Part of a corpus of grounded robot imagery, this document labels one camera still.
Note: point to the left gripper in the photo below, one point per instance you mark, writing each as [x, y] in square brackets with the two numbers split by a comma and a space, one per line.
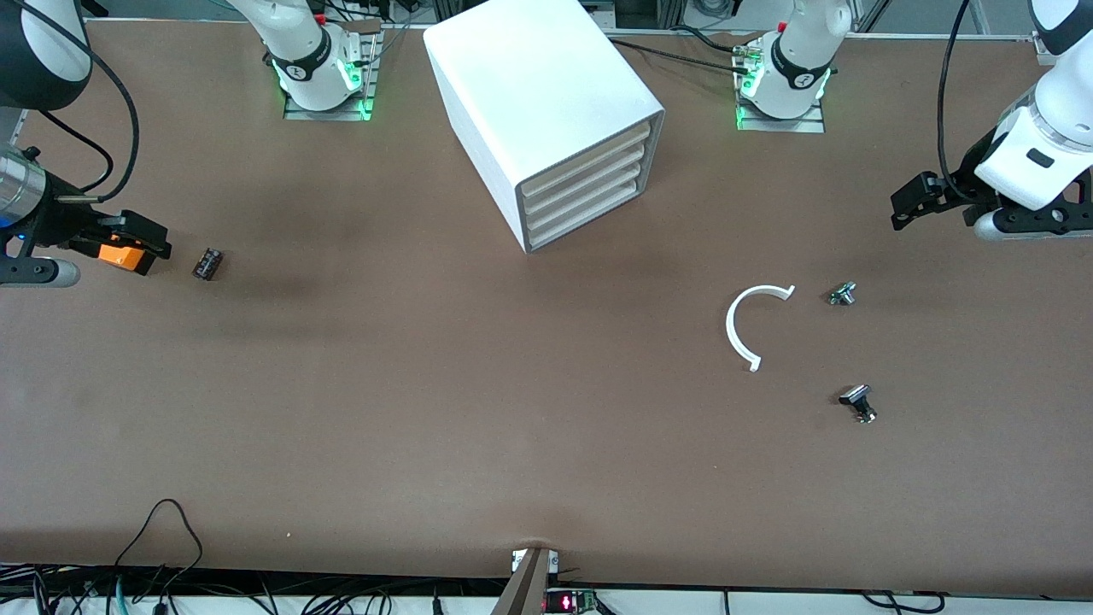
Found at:
[963, 189]

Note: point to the aluminium frame corner profile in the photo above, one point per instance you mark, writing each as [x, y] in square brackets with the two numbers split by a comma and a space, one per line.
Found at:
[1040, 47]

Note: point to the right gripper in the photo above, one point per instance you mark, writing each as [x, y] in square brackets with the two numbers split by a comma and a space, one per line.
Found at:
[61, 220]

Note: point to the small black contact block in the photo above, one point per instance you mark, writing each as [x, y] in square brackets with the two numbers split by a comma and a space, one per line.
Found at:
[207, 263]

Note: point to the circuit board with red display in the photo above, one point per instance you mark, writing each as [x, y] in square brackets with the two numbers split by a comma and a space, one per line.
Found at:
[568, 602]

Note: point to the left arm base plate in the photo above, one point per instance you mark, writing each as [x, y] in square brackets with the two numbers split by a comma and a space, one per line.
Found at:
[781, 125]

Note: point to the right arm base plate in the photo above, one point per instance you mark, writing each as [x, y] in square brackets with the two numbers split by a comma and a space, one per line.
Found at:
[329, 114]

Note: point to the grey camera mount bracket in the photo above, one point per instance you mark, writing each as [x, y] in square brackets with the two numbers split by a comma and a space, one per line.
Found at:
[525, 589]

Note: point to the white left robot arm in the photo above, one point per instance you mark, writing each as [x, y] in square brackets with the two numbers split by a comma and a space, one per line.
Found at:
[803, 51]

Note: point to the orange box with black base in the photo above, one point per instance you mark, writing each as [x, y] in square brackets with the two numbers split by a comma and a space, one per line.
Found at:
[119, 256]

